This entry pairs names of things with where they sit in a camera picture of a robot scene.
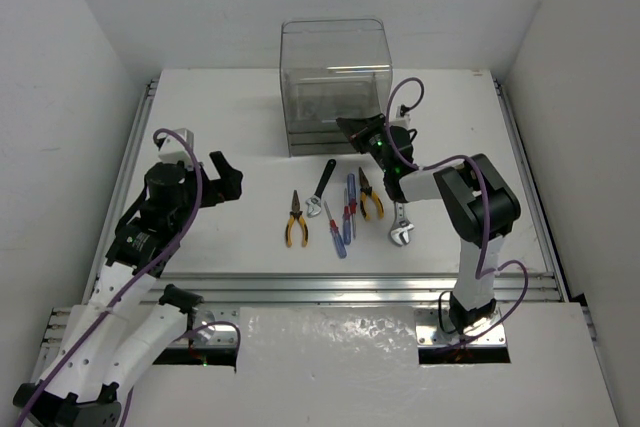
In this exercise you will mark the red blue small screwdriver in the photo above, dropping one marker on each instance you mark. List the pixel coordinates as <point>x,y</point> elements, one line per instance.
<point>346,220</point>

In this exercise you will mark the black handle adjustable wrench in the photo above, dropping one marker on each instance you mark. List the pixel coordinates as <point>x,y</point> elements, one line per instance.
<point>314,202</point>

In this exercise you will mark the blue handle screwdriver long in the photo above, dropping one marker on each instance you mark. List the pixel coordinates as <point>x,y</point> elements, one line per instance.
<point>351,192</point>

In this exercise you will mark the red handle adjustable wrench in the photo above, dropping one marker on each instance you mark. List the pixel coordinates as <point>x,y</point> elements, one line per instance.
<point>399,233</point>

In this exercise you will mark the smoky tray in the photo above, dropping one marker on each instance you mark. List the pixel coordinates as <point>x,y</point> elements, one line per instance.
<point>321,149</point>
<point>313,107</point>
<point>316,138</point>

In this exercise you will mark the yellow long-nose pliers left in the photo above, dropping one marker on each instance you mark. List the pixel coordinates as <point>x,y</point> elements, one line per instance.
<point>296,218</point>

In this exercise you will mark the aluminium frame rail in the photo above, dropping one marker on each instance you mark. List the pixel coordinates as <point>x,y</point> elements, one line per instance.
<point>236,255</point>

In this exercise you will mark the smoky top tray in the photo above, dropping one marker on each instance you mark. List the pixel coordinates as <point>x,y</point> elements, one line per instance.
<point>313,107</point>

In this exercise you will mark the yellow pliers right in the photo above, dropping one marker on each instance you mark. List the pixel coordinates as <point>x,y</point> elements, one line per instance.
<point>368,193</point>

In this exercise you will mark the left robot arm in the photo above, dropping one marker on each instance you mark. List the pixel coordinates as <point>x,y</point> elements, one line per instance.
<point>91,380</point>

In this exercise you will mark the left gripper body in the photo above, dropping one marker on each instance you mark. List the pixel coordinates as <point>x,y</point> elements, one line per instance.
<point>215,187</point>

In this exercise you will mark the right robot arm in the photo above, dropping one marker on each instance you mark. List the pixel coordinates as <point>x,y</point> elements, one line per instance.
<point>481,207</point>

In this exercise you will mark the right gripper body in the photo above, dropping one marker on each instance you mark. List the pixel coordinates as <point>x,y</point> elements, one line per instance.
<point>373,141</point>

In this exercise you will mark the red clear screwdriver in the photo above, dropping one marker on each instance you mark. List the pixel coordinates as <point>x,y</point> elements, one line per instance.
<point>335,234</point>

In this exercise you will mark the smoky bottom tray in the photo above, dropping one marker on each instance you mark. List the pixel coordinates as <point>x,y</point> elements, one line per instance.
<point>321,149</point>

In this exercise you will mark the smoky middle tray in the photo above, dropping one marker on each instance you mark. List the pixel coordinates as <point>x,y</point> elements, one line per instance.
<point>316,138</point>

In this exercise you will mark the clear acrylic box cover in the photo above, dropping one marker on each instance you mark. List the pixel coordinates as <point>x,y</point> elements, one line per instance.
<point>330,68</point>

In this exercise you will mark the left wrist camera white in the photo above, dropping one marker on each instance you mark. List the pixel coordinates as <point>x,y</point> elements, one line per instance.
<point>171,150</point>

